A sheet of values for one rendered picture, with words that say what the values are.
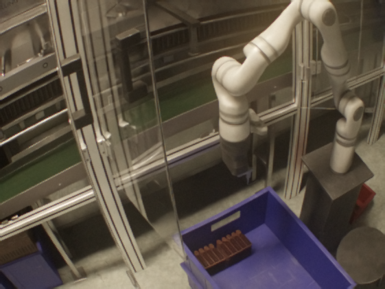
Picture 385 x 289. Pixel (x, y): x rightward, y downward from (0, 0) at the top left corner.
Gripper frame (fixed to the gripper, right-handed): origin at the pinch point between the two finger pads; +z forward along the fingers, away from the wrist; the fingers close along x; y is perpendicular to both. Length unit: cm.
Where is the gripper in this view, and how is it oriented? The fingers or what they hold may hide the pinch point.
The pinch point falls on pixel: (243, 178)
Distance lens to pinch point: 119.5
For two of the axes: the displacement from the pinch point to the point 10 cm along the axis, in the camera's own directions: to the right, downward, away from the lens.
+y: -9.1, 3.2, -2.4
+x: 4.0, 6.2, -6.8
